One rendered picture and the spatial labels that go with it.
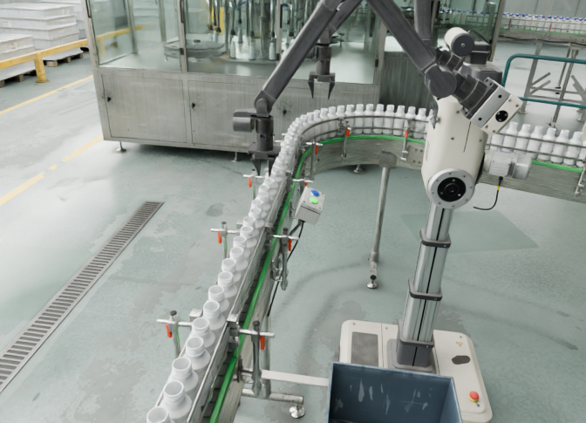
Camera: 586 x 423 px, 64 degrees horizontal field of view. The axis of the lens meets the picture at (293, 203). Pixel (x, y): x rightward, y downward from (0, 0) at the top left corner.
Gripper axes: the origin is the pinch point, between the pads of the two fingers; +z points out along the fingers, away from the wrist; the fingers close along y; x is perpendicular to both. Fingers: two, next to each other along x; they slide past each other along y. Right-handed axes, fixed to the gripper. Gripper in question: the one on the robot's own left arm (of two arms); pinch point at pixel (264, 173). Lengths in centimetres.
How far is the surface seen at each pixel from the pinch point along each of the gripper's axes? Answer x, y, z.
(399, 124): 125, 54, 18
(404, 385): -51, 47, 34
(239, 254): -37.1, 0.4, 7.9
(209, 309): -58, -2, 10
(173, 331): -58, -12, 19
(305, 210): 5.3, 13.9, 15.4
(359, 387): -51, 36, 37
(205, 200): 209, -95, 124
